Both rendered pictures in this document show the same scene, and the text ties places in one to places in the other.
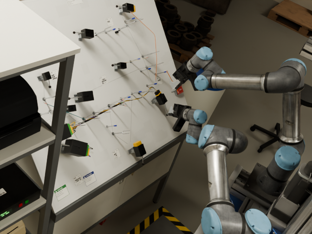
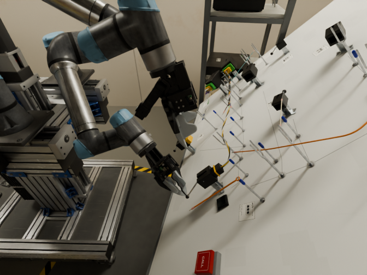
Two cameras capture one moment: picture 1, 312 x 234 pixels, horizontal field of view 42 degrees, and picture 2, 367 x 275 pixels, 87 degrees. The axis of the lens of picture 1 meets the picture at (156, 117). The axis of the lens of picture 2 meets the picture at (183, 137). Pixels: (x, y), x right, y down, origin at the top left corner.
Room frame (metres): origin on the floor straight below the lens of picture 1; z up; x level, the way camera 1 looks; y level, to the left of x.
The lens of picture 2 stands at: (2.40, -0.19, 1.63)
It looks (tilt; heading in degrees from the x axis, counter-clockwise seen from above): 41 degrees down; 163
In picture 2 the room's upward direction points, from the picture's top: straight up
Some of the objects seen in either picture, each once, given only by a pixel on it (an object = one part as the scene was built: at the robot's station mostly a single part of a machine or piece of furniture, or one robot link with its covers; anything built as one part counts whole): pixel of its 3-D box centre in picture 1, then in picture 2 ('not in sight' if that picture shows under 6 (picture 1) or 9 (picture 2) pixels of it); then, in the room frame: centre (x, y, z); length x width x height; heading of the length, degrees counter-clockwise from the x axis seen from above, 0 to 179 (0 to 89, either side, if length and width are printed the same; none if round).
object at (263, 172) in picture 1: (274, 178); (5, 114); (1.59, -0.67, 1.21); 0.15 x 0.15 x 0.10
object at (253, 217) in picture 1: (252, 228); (58, 46); (1.12, -0.51, 1.33); 0.13 x 0.12 x 0.14; 103
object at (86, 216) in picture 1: (89, 209); not in sight; (1.50, 0.19, 0.60); 0.55 x 0.02 x 0.39; 150
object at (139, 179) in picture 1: (151, 169); not in sight; (1.98, -0.08, 0.60); 0.55 x 0.03 x 0.39; 150
